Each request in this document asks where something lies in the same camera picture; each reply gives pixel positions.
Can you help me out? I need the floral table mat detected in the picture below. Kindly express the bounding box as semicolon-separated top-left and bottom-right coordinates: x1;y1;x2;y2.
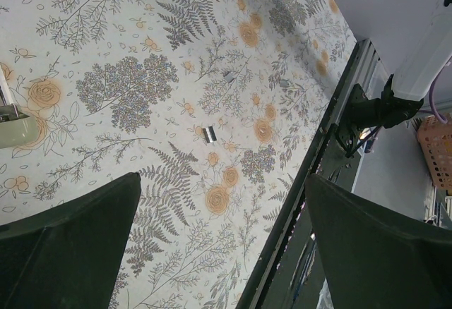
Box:
1;0;356;308

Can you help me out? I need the orange plastic basket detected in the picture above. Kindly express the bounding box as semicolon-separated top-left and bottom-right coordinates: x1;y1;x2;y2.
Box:
417;114;452;194

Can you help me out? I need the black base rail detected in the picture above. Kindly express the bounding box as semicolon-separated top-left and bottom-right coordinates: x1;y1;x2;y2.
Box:
237;39;379;308

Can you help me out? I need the small removed staple piece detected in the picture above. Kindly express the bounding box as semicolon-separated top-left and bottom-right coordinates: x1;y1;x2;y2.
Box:
223;71;235;84

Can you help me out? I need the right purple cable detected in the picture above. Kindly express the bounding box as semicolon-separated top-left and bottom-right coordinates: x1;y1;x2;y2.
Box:
416;0;452;125

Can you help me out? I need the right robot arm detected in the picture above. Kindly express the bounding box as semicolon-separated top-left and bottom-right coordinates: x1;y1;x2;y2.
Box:
337;0;451;157

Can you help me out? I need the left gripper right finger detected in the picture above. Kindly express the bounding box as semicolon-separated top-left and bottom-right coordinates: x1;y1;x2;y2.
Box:
305;174;451;308

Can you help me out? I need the olive green stapler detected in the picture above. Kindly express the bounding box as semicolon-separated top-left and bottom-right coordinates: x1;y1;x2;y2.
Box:
1;71;39;149

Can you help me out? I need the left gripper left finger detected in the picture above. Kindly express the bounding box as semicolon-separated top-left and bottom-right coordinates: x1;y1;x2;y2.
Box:
1;172;141;308

